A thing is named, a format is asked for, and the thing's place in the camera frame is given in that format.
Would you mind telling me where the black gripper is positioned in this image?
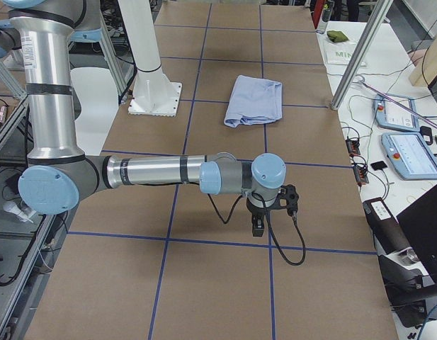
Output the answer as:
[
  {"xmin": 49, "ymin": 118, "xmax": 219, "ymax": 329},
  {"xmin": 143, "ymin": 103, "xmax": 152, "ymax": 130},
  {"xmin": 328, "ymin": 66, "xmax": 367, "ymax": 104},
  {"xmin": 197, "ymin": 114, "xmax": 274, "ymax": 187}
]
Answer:
[{"xmin": 246, "ymin": 200, "xmax": 275, "ymax": 237}]

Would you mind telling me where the light blue striped shirt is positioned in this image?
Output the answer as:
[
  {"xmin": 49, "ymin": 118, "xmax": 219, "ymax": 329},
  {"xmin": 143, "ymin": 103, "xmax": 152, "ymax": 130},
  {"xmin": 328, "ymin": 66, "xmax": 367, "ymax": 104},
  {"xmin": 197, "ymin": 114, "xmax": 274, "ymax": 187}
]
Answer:
[{"xmin": 224, "ymin": 75, "xmax": 283, "ymax": 128}]

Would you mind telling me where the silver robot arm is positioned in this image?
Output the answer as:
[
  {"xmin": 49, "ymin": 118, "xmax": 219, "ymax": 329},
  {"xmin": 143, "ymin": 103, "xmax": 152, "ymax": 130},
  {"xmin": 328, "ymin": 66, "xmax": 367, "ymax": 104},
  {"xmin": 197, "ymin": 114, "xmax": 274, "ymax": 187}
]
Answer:
[{"xmin": 7, "ymin": 1, "xmax": 289, "ymax": 237}]

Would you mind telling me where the lower teach pendant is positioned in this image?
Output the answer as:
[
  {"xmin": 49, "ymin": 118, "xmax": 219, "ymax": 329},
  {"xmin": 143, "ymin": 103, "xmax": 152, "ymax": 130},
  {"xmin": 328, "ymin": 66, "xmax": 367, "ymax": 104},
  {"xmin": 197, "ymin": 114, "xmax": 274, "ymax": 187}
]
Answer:
[{"xmin": 381, "ymin": 132, "xmax": 437, "ymax": 180}]

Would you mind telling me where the teach pendant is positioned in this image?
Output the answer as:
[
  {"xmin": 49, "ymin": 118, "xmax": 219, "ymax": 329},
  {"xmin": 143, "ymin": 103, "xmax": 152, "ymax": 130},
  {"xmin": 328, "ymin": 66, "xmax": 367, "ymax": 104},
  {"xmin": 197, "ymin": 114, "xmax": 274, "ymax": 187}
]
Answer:
[
  {"xmin": 381, "ymin": 132, "xmax": 437, "ymax": 180},
  {"xmin": 373, "ymin": 95, "xmax": 420, "ymax": 132}
]

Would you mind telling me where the upper teach pendant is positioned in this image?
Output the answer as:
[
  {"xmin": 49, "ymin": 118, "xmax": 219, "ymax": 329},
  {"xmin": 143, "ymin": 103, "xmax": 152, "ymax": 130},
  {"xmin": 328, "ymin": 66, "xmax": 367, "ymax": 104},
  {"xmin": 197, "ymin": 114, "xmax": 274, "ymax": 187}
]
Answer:
[{"xmin": 373, "ymin": 95, "xmax": 420, "ymax": 132}]

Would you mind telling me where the clear bag with green print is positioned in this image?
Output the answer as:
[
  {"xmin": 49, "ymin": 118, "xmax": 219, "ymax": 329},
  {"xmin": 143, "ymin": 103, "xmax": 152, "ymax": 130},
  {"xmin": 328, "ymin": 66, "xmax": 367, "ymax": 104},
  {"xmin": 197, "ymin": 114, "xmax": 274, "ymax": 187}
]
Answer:
[{"xmin": 317, "ymin": 33, "xmax": 358, "ymax": 65}]

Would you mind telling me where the green cloth pouch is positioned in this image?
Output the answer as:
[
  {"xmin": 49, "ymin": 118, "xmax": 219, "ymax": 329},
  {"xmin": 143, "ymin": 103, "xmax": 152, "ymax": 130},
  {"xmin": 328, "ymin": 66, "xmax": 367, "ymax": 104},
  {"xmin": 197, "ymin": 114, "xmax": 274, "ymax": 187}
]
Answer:
[{"xmin": 327, "ymin": 30, "xmax": 349, "ymax": 43}]

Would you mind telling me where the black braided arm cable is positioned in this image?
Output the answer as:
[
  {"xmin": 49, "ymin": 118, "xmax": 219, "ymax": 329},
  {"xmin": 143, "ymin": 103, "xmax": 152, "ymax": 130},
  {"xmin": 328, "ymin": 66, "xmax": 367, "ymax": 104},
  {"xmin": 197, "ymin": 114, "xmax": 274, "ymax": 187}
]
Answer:
[{"xmin": 206, "ymin": 193, "xmax": 307, "ymax": 266}]

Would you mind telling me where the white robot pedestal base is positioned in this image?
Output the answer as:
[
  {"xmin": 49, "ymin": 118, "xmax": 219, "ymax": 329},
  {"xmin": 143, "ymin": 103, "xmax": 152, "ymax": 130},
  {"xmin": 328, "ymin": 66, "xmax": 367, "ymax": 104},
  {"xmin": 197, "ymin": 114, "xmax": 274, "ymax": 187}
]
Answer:
[{"xmin": 118, "ymin": 0, "xmax": 182, "ymax": 116}]

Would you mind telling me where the aluminium frame post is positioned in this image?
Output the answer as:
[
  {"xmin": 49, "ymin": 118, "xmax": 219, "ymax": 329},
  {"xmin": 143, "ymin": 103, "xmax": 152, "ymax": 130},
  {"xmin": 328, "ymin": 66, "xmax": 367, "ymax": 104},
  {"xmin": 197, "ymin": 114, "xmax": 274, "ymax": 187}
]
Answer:
[{"xmin": 330, "ymin": 0, "xmax": 393, "ymax": 111}]

